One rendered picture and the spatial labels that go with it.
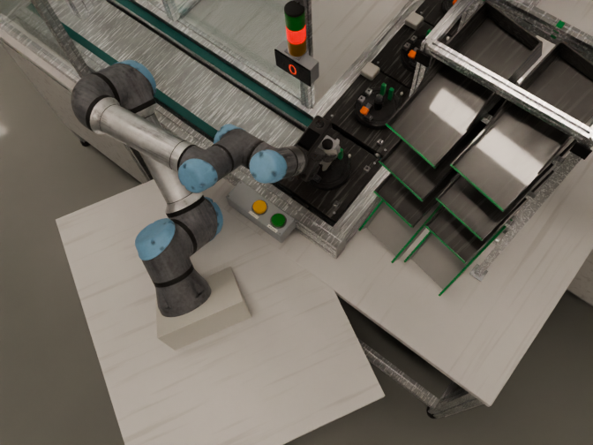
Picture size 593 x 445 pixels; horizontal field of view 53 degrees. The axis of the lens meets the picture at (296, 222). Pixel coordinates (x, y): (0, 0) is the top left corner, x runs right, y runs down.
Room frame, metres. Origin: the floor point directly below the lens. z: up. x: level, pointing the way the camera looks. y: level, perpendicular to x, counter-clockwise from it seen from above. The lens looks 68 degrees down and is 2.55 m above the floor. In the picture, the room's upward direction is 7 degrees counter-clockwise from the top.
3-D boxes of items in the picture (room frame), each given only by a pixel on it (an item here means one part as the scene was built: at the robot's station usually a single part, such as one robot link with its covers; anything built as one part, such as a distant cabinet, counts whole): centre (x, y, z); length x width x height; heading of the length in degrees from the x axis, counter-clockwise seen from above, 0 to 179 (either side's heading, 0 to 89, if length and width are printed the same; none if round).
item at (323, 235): (0.87, 0.19, 0.91); 0.89 x 0.06 x 0.11; 45
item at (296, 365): (0.46, 0.29, 0.84); 0.90 x 0.70 x 0.03; 17
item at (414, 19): (1.14, -0.47, 1.01); 0.24 x 0.24 x 0.13; 45
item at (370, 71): (0.97, -0.29, 1.01); 0.24 x 0.24 x 0.13; 45
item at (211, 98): (1.01, 0.08, 0.91); 0.84 x 0.28 x 0.10; 45
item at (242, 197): (0.69, 0.10, 0.93); 0.21 x 0.07 x 0.06; 45
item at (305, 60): (1.00, -0.06, 1.29); 0.12 x 0.05 x 0.25; 45
